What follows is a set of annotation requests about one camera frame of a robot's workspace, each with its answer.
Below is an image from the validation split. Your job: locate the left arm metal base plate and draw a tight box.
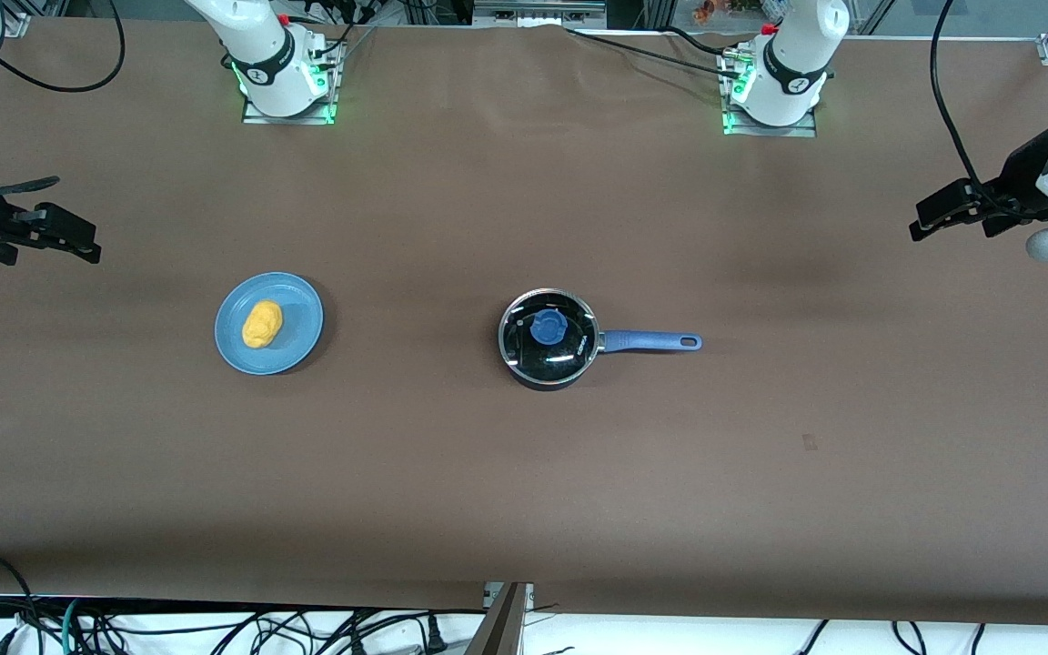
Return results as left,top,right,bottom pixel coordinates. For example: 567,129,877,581
721,45,818,137

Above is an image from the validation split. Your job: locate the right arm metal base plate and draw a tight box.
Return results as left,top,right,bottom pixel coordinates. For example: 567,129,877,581
242,36,339,126

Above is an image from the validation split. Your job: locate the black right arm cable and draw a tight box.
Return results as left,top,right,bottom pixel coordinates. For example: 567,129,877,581
0,0,126,197

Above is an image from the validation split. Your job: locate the short black table cable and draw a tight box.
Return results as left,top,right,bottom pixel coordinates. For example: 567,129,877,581
663,25,743,57

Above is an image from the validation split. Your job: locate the aluminium frame post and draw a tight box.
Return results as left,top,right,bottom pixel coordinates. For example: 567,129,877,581
468,582,536,655

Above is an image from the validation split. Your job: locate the black pot with blue handle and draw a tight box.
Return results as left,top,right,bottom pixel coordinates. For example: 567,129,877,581
498,288,703,392

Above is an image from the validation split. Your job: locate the glass lid with blue knob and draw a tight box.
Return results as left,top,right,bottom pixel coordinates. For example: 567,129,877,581
499,289,599,381

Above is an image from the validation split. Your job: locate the yellow potato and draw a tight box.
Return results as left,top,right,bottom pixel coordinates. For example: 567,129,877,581
242,300,284,349

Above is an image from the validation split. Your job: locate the long black table cable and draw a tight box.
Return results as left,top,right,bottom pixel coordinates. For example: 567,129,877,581
565,27,743,78

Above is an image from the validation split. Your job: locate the blue plate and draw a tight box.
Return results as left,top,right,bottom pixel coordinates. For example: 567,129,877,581
214,272,325,376

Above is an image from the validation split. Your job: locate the aluminium rail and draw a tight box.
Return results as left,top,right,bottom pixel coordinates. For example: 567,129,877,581
472,0,609,28

